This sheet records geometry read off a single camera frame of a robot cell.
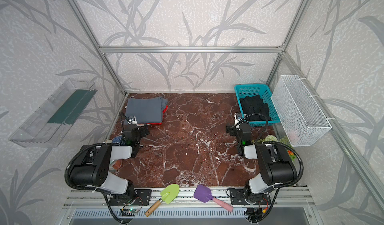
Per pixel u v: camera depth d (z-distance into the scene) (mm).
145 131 884
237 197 732
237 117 806
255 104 1077
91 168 453
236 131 828
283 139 774
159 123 1017
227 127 857
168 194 737
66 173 422
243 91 1155
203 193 742
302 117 620
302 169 428
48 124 645
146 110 1023
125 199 678
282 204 720
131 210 706
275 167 450
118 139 941
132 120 809
